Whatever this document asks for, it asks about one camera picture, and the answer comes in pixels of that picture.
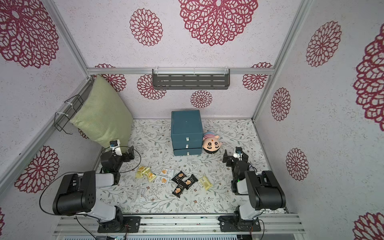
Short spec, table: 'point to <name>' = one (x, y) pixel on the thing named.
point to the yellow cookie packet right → (206, 183)
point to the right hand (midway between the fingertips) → (233, 149)
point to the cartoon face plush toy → (211, 142)
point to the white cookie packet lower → (162, 179)
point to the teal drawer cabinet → (186, 133)
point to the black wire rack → (73, 105)
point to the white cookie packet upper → (169, 172)
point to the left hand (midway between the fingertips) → (126, 147)
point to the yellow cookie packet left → (141, 171)
